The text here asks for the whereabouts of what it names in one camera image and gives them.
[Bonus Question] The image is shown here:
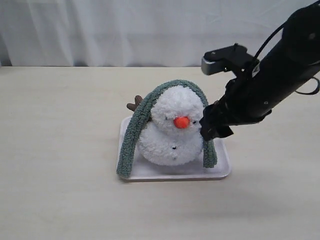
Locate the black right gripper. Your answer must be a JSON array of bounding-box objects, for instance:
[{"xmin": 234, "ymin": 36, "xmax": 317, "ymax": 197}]
[{"xmin": 199, "ymin": 99, "xmax": 241, "ymax": 141}]

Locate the black cable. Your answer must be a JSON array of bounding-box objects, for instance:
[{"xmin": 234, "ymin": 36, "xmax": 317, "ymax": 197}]
[{"xmin": 252, "ymin": 22, "xmax": 320, "ymax": 96}]

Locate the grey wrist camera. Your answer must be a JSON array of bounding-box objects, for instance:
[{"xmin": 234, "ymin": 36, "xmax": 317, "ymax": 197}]
[{"xmin": 200, "ymin": 43, "xmax": 254, "ymax": 76}]

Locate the white plastic tray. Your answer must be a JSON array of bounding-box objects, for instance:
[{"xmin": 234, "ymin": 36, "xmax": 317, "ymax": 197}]
[{"xmin": 116, "ymin": 115, "xmax": 231, "ymax": 180}]

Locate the white backdrop curtain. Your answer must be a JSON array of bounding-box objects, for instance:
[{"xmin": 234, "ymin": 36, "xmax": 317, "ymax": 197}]
[{"xmin": 0, "ymin": 0, "xmax": 310, "ymax": 67}]

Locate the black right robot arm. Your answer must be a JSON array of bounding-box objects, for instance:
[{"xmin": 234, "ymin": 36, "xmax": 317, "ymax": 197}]
[{"xmin": 200, "ymin": 1, "xmax": 320, "ymax": 141}]

